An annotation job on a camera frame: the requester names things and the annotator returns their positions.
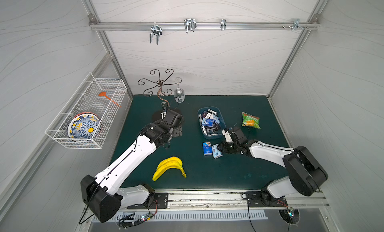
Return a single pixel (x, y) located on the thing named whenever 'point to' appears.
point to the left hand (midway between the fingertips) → (172, 128)
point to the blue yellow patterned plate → (83, 125)
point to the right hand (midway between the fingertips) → (218, 146)
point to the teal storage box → (213, 132)
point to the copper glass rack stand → (160, 88)
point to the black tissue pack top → (212, 111)
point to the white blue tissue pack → (216, 153)
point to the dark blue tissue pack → (207, 148)
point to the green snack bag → (249, 120)
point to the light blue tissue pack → (208, 122)
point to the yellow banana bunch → (171, 162)
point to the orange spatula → (103, 94)
